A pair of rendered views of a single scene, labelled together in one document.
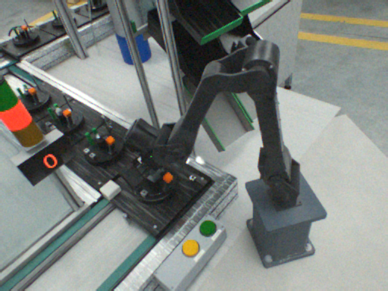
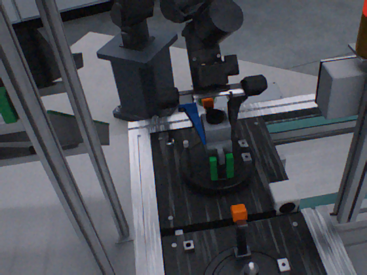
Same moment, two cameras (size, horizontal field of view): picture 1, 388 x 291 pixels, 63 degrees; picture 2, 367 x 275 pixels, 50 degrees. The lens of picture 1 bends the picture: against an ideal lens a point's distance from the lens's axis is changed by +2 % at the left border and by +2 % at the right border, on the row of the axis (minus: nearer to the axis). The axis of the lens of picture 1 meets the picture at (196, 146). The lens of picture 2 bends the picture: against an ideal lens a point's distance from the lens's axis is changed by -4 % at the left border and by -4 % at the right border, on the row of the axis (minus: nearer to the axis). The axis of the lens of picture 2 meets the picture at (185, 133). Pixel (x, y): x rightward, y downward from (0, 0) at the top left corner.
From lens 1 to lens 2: 1.13 m
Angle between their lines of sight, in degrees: 85
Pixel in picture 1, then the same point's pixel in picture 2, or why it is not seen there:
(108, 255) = (322, 157)
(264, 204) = (155, 44)
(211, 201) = (177, 117)
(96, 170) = (289, 253)
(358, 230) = (97, 82)
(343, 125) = not seen: outside the picture
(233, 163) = (90, 192)
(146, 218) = (259, 136)
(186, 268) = not seen: hidden behind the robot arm
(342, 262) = not seen: hidden behind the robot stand
